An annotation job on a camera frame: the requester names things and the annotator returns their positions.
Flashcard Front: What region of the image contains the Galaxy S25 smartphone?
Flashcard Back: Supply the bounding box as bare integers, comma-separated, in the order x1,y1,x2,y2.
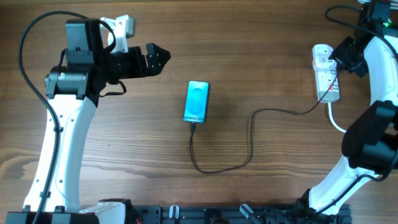
183,80,210,123

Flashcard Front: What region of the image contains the white charger plug adapter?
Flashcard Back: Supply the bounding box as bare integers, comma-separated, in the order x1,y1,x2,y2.
313,54,336,72

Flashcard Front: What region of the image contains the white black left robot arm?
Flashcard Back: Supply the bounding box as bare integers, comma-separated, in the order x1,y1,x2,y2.
6,14,171,223

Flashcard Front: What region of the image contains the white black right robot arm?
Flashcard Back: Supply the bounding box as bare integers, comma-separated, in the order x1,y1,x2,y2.
298,1,397,218

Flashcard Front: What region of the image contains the black USB charging cable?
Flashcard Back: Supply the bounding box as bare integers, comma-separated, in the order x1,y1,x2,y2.
188,68,340,174

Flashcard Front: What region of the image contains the white power strip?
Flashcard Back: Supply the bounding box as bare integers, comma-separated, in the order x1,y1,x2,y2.
312,44,340,103

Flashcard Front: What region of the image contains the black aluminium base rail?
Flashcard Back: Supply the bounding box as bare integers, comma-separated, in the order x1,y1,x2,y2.
74,198,352,224

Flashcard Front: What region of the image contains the white power strip cord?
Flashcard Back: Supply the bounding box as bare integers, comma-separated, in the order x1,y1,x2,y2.
327,0,398,134

